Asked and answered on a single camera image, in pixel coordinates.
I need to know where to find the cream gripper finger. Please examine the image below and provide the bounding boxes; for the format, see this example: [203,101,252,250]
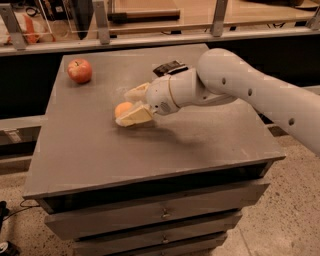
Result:
[115,104,153,127]
[124,82,150,102]

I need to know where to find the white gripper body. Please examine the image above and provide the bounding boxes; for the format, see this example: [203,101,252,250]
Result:
[145,76,180,115]

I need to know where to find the orange fruit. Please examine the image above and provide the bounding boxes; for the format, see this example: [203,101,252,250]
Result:
[114,102,133,118]

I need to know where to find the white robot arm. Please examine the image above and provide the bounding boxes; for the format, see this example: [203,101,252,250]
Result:
[115,48,320,155]

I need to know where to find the red apple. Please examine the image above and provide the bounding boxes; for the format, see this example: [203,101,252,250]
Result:
[67,58,92,84]

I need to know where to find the black snack wrapper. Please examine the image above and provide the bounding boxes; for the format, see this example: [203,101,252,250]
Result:
[153,60,188,77]

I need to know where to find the black and wood bar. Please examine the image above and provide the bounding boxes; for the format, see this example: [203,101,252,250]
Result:
[108,9,180,24]

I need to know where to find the grey drawer cabinet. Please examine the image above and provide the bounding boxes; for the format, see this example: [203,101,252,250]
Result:
[24,45,284,248]

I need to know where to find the top grey drawer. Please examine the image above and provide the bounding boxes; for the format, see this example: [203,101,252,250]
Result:
[45,178,269,240]

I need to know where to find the grey drawer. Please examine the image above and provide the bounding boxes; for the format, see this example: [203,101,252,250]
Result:
[109,232,229,256]
[74,211,242,256]
[45,178,269,240]

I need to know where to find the orange white bag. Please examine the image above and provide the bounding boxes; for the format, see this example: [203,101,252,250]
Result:
[0,14,55,46]

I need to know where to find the middle grey drawer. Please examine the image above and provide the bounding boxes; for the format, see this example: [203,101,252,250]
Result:
[74,211,242,256]

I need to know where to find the bottom grey drawer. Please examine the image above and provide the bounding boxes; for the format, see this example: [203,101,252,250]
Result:
[109,232,229,256]

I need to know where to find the dark can on floor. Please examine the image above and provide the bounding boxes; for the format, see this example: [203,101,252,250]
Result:
[0,241,20,256]

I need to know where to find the metal railing frame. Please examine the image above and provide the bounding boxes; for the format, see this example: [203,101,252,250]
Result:
[0,0,320,56]

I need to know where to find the black floor cable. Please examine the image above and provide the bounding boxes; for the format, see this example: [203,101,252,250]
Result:
[2,199,41,222]

